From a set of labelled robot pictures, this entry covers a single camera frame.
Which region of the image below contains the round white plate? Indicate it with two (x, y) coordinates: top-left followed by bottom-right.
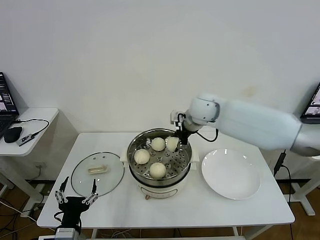
(201, 148), (262, 201)

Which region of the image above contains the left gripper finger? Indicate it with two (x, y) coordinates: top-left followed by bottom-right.
(54, 176), (70, 203)
(82, 178), (99, 205)

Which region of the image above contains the black computer mouse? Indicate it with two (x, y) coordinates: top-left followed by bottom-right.
(4, 126), (24, 144)

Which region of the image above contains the white steamed baozi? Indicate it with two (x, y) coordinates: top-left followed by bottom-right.
(166, 136), (180, 152)
(149, 161), (167, 179)
(134, 149), (151, 165)
(151, 137), (166, 152)

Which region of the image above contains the grey laptop with bright screen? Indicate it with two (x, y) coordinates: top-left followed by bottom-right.
(299, 82), (320, 123)

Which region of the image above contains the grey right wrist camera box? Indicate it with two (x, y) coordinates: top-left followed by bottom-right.
(170, 109), (187, 126)

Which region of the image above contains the black laptop with dark screen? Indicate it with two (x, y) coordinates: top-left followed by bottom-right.
(0, 71), (20, 140)

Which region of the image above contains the white floor cable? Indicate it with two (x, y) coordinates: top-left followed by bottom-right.
(0, 199), (57, 231)

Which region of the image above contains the white side table with mouse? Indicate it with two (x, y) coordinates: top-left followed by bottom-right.
(0, 107), (60, 218)

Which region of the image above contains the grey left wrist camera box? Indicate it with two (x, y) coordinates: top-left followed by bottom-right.
(54, 226), (81, 240)

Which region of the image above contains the black dongle cable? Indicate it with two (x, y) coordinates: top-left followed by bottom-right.
(13, 118), (51, 138)

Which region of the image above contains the white cable bundle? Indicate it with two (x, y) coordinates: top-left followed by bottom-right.
(99, 229), (141, 240)

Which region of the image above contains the glass lid with cream handle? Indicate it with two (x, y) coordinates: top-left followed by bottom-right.
(70, 151), (125, 199)

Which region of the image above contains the black floor cable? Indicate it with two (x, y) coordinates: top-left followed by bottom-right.
(0, 197), (33, 218)

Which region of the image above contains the perforated steel steamer basket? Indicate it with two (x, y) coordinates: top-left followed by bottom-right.
(126, 128), (194, 181)

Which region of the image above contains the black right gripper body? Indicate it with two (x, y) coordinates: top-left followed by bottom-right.
(177, 119), (191, 136)

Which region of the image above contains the white side table with label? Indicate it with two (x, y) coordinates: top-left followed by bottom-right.
(291, 153), (320, 217)

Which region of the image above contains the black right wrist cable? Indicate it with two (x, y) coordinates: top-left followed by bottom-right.
(193, 127), (220, 143)

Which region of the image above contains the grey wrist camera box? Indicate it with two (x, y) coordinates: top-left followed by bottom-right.
(170, 109), (187, 126)
(54, 226), (81, 240)

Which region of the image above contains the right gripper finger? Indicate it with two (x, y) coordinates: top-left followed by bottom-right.
(176, 130), (189, 152)

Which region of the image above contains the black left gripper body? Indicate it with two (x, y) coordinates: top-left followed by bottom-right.
(57, 196), (88, 227)

